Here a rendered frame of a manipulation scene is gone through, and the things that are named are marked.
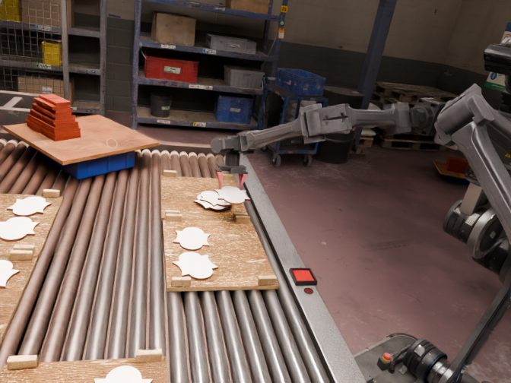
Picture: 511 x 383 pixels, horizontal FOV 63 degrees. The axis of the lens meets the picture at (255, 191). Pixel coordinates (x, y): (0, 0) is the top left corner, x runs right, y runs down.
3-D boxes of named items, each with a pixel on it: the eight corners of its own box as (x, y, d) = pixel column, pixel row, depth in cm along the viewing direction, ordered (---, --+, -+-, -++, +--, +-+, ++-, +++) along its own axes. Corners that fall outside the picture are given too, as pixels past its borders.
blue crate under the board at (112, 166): (98, 147, 220) (98, 128, 216) (136, 166, 205) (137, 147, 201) (39, 157, 197) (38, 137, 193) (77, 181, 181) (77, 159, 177)
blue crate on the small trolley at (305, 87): (298, 86, 521) (301, 69, 513) (323, 97, 484) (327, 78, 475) (273, 85, 502) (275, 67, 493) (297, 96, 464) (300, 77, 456)
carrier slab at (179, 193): (233, 182, 206) (234, 178, 205) (249, 224, 170) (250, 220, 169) (160, 178, 197) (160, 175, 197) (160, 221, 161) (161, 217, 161)
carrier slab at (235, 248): (251, 224, 170) (251, 221, 169) (278, 289, 134) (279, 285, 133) (162, 223, 161) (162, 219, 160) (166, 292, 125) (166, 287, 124)
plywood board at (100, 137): (99, 117, 233) (99, 114, 232) (159, 145, 207) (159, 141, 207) (3, 129, 195) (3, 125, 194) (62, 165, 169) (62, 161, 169)
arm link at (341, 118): (344, 134, 116) (339, 98, 116) (306, 142, 126) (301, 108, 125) (415, 131, 147) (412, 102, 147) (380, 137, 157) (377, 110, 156)
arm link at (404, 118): (421, 125, 147) (420, 109, 147) (404, 126, 141) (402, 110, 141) (399, 129, 154) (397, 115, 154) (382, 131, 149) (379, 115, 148)
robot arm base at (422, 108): (430, 136, 152) (441, 103, 147) (417, 137, 147) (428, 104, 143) (410, 129, 158) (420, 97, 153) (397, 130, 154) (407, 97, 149)
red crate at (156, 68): (192, 77, 587) (194, 56, 575) (197, 83, 548) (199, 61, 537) (143, 71, 567) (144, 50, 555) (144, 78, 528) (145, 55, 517)
